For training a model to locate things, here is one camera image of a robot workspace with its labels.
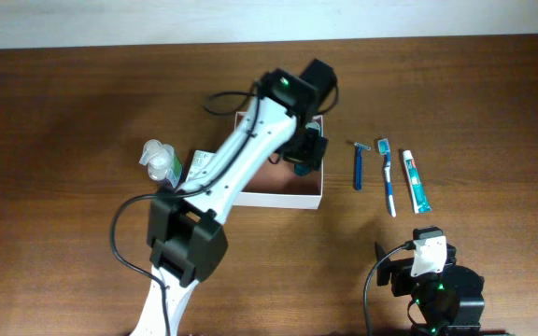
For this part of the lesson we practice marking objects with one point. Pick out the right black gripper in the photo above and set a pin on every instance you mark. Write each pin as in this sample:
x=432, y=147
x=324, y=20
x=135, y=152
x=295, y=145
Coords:
x=402, y=272

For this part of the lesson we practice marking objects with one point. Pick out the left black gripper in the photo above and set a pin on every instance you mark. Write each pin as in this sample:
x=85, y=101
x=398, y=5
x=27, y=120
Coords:
x=313, y=154

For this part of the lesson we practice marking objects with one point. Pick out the teal mouthwash bottle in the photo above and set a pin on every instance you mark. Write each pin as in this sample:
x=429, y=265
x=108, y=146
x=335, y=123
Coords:
x=308, y=162

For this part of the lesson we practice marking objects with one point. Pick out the blue disposable razor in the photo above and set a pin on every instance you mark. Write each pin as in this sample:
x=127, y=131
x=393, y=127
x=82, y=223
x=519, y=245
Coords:
x=358, y=169

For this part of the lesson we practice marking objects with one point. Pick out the white teal toothpaste tube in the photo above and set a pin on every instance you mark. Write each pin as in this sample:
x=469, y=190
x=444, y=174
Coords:
x=419, y=199

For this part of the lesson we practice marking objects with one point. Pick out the blue white toothbrush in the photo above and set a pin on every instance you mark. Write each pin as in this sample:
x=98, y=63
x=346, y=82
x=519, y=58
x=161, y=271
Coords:
x=384, y=150

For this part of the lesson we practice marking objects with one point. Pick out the green white soap box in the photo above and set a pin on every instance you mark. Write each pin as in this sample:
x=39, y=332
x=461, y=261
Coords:
x=199, y=161

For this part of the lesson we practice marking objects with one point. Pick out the clear pump soap bottle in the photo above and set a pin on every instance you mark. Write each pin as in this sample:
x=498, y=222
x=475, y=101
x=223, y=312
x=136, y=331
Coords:
x=162, y=163

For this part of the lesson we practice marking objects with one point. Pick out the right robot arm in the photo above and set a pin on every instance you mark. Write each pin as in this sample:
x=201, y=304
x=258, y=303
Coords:
x=450, y=304

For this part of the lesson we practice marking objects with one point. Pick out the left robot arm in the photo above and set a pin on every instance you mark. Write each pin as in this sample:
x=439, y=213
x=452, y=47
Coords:
x=185, y=231

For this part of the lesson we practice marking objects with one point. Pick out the white cardboard box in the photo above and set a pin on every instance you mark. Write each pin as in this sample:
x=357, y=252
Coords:
x=278, y=186

